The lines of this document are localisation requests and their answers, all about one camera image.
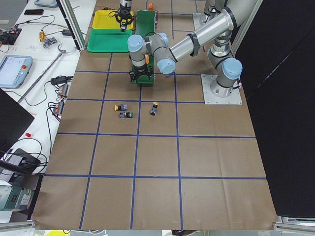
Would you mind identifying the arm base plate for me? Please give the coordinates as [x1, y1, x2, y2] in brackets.
[192, 13, 210, 30]
[201, 74, 243, 105]

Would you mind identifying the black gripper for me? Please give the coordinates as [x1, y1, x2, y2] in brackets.
[115, 7, 134, 25]
[129, 65, 154, 83]

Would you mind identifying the black power adapter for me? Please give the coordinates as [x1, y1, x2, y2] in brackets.
[6, 148, 41, 174]

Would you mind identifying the yellow push button switch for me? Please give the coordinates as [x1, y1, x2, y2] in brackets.
[150, 102, 159, 116]
[114, 104, 128, 111]

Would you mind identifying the aluminium frame post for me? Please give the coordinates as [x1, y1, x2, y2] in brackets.
[56, 0, 86, 51]

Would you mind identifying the green push button switch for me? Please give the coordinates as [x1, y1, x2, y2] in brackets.
[119, 111, 133, 118]
[120, 21, 127, 32]

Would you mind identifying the yellow plastic tray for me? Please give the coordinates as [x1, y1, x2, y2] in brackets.
[92, 10, 120, 30]

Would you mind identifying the brass connector part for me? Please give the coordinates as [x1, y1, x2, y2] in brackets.
[39, 30, 45, 42]

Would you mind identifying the long metal rod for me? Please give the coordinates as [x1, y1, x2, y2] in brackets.
[17, 45, 67, 104]

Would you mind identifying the orange 4680 cylinder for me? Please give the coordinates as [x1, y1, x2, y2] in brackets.
[148, 2, 154, 10]
[145, 54, 150, 65]

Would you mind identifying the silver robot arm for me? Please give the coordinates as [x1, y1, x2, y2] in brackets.
[114, 0, 219, 27]
[127, 0, 256, 98]

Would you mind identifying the blue teach pendant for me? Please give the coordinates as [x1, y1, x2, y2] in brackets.
[34, 0, 58, 8]
[0, 55, 32, 89]

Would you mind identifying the black smartphone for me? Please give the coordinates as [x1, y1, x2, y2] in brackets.
[24, 9, 44, 15]

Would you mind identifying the green plastic tray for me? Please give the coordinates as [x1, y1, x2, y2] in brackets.
[87, 29, 132, 53]

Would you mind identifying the black monitor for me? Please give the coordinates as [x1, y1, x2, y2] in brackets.
[0, 89, 34, 152]

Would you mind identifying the green conveyor belt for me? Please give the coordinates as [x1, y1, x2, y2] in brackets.
[132, 10, 156, 85]

